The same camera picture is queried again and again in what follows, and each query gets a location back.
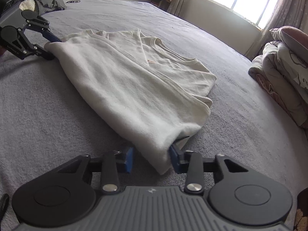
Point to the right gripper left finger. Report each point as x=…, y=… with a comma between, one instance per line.
x=113, y=163

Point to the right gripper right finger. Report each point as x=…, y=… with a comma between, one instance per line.
x=190, y=163

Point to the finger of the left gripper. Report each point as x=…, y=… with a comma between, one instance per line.
x=50, y=36
x=44, y=54

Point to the cream long sleeve sweatshirt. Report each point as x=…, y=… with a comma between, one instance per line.
x=147, y=93

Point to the white plush toy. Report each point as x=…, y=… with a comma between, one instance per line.
x=29, y=5

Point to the black label on sheet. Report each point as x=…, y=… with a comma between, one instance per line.
x=72, y=1

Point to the folded grey pink quilt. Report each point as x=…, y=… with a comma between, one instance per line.
x=283, y=76

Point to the grey pink pillow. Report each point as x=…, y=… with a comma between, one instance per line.
x=295, y=39

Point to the right side window curtain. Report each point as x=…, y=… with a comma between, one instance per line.
x=286, y=13

